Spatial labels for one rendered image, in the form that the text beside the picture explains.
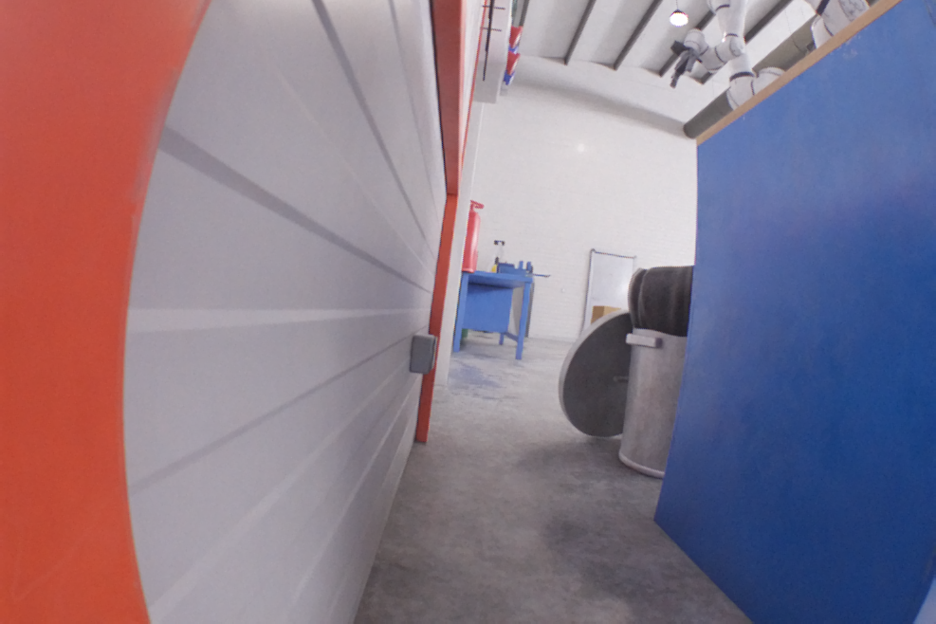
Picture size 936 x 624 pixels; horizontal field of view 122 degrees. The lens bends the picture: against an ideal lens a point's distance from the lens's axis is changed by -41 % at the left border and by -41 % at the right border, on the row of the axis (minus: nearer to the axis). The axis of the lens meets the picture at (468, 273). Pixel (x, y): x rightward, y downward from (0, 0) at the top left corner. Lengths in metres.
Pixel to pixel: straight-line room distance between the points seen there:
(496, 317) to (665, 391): 4.65
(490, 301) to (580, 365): 4.32
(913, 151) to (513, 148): 10.20
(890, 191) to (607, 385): 1.34
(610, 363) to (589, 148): 9.55
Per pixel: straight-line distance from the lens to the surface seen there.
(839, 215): 0.72
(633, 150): 11.43
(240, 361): 0.19
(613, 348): 1.69
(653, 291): 1.38
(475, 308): 5.87
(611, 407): 1.80
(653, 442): 1.44
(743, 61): 2.47
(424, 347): 0.94
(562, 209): 10.38
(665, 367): 1.39
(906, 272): 0.63
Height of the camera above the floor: 0.46
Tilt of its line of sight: 5 degrees up
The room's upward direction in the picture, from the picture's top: 7 degrees clockwise
